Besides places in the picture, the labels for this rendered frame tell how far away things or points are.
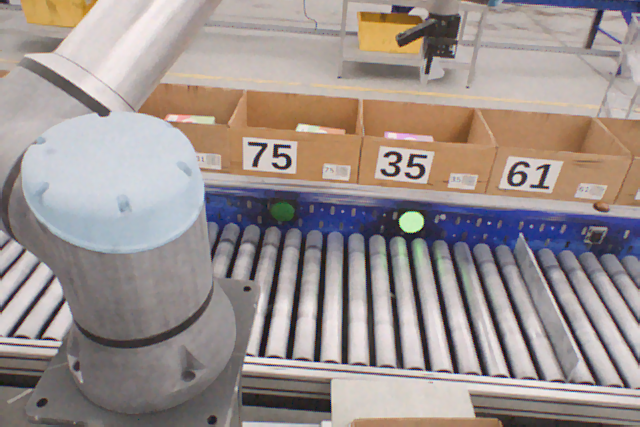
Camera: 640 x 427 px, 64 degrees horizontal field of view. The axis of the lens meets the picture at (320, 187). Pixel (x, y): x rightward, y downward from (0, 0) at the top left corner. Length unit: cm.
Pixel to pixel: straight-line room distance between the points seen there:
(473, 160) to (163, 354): 118
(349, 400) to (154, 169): 81
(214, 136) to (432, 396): 91
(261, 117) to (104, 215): 139
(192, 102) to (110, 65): 121
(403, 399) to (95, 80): 88
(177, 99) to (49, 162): 137
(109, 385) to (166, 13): 42
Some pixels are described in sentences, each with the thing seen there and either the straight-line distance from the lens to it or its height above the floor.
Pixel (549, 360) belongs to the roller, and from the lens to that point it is 138.
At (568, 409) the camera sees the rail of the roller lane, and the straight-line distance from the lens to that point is 137.
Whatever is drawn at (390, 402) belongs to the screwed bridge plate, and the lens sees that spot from 118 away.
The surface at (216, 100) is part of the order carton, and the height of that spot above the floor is 100.
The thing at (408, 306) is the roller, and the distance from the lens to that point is 138.
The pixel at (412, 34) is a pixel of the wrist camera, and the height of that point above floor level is 133.
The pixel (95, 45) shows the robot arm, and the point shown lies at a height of 152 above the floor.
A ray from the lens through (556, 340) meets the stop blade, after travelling 143.
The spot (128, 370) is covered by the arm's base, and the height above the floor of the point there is 126.
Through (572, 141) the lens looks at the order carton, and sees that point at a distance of 198.
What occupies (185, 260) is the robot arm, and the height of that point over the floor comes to 138.
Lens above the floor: 170
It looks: 32 degrees down
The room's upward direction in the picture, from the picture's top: 4 degrees clockwise
